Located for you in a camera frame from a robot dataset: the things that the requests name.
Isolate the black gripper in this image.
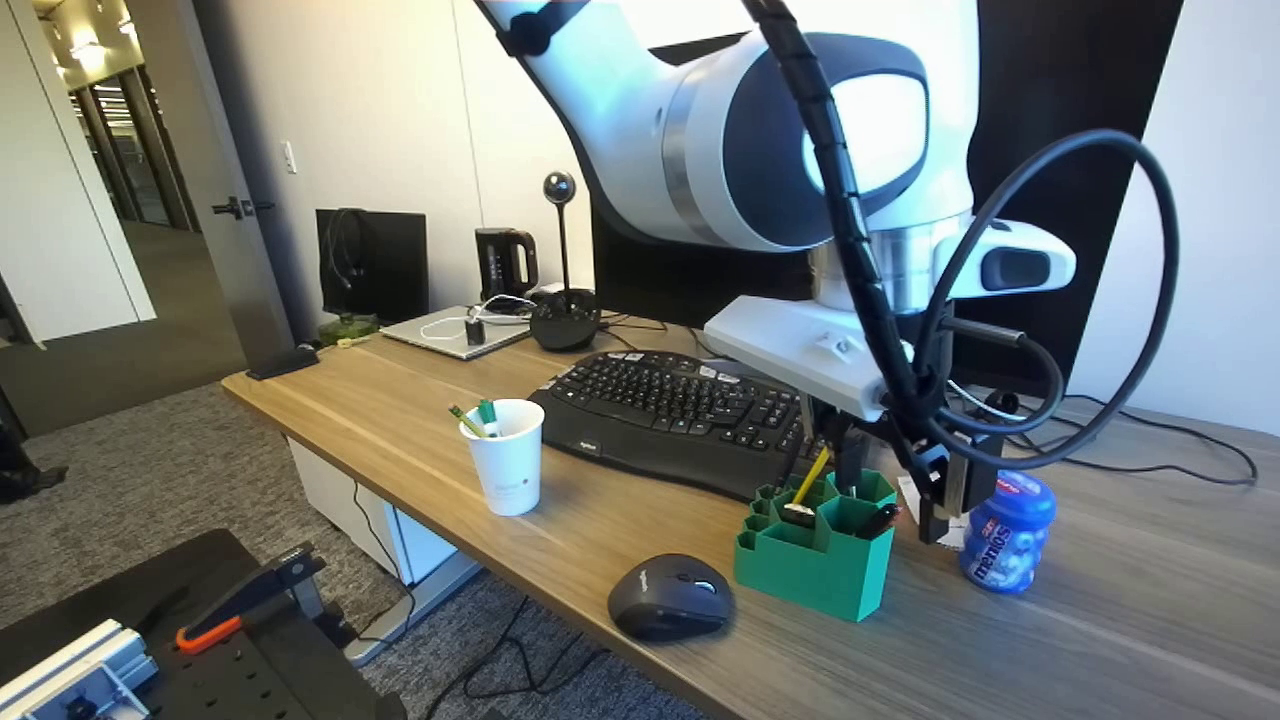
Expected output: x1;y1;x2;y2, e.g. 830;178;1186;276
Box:
803;316;1074;549

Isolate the green honeycomb pen rack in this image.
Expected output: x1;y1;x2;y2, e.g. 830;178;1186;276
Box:
732;465;906;626

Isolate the dark grey computer mouse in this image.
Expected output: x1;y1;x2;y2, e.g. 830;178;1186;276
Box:
606;549;739;647

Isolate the flat black desk object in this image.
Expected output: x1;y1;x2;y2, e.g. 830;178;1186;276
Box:
246;341;325;383

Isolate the yellow pencil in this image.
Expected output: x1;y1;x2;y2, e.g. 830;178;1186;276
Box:
783;444;842;515

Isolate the blue gum container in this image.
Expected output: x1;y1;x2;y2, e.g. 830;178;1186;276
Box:
961;465;1065;601

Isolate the black ergonomic keyboard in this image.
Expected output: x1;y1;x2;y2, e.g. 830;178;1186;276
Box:
528;349;821;508

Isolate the black webcam on stand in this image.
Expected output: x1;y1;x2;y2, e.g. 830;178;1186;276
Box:
528;167;610;357

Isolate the white paper cup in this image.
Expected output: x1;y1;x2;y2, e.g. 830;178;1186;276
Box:
458;397;554;520

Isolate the silver laptop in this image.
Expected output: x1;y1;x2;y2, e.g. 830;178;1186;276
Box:
377;300;539;362

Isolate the white drawer cabinet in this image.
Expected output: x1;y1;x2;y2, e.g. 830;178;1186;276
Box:
286;434;466;588

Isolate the black framed panel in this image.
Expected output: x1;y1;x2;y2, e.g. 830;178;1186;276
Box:
314;205;437;328

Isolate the grey door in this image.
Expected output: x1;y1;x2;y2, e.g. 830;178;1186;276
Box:
125;0;305;360

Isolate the aluminium extrusion block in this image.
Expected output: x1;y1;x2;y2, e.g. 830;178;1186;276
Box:
0;617;166;720

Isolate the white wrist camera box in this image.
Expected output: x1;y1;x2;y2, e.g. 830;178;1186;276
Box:
702;293;897;422

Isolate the black floor cable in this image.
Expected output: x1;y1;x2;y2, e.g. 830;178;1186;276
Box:
350;485;631;720

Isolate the orange handled black clamp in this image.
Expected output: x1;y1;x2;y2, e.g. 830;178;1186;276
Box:
174;544;329;660

